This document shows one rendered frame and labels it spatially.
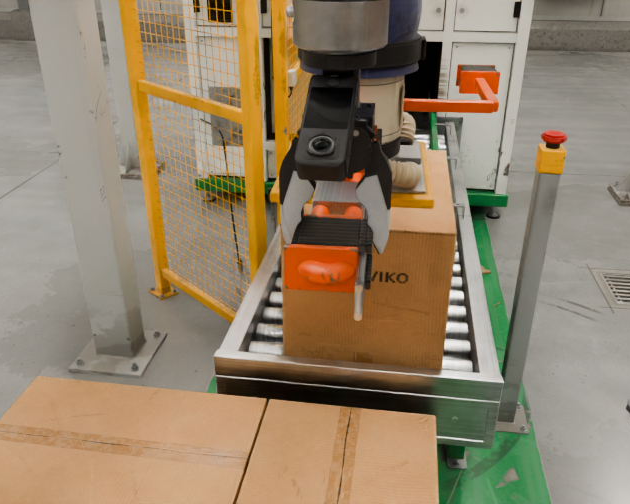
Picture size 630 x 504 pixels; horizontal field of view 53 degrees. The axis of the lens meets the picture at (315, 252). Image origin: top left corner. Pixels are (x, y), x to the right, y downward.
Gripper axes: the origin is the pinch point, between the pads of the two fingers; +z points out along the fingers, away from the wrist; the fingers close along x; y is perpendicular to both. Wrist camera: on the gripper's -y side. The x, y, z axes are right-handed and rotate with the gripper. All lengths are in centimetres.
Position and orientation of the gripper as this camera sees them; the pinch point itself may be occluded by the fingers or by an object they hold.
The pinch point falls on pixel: (334, 246)
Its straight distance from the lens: 67.0
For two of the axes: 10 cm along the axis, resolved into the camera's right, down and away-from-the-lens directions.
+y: 1.3, -4.5, 8.8
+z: 0.0, 8.9, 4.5
